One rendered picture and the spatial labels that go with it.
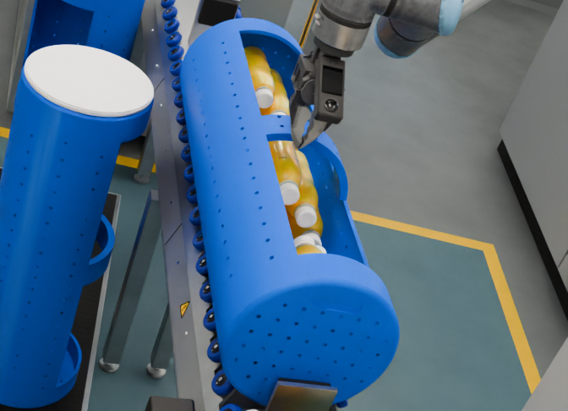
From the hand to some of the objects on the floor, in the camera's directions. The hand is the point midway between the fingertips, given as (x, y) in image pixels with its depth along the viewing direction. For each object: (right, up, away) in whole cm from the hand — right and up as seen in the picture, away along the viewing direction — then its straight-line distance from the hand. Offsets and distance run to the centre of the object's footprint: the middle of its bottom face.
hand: (301, 144), depth 179 cm
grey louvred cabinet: (+125, -51, +229) cm, 266 cm away
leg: (-56, -3, +197) cm, 205 cm away
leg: (-54, -59, +115) cm, 140 cm away
